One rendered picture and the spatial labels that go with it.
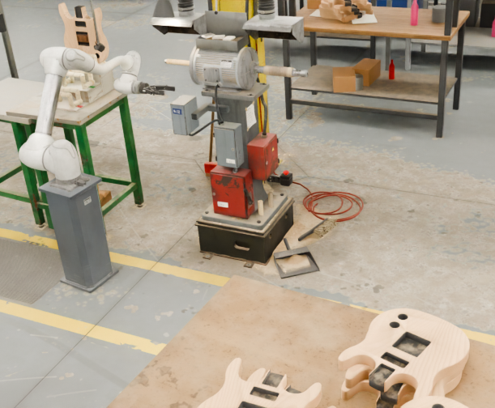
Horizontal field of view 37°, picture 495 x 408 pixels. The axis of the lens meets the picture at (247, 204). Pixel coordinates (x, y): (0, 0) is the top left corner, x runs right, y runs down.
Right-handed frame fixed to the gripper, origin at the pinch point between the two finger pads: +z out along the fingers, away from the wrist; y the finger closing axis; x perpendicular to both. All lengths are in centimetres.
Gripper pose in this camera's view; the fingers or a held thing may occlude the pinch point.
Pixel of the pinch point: (168, 91)
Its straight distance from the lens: 496.1
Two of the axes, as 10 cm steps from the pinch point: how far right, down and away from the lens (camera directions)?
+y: -4.3, 3.3, -8.4
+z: 9.0, 1.5, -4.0
